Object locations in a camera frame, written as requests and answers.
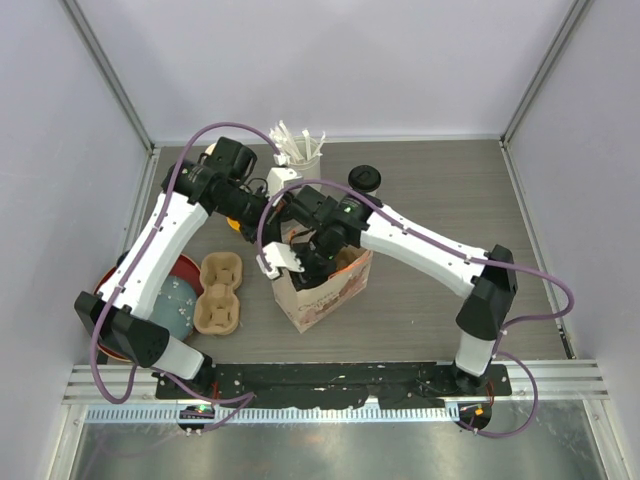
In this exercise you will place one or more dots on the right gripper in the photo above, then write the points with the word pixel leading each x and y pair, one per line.
pixel 310 276

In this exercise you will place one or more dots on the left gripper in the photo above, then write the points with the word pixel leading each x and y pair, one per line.
pixel 274 221

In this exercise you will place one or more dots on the brown paper bag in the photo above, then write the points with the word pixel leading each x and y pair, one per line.
pixel 308 307

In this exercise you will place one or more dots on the black lid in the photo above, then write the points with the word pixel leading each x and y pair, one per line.
pixel 364 175

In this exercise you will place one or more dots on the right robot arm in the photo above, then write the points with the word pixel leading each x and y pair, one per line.
pixel 481 278

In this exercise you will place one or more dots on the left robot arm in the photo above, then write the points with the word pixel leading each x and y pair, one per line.
pixel 118 314

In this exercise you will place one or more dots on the orange bowl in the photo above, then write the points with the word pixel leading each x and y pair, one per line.
pixel 234 225

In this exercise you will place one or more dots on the stack of paper cups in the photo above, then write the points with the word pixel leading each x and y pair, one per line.
pixel 209 150

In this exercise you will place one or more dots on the white straw holder cup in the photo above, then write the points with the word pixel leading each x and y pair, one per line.
pixel 310 165

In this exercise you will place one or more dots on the red round tray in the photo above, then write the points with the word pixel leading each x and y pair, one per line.
pixel 187 269

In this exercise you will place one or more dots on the blue-grey plate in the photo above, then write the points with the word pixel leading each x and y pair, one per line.
pixel 174 308

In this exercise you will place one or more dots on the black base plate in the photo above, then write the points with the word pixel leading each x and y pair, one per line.
pixel 326 386

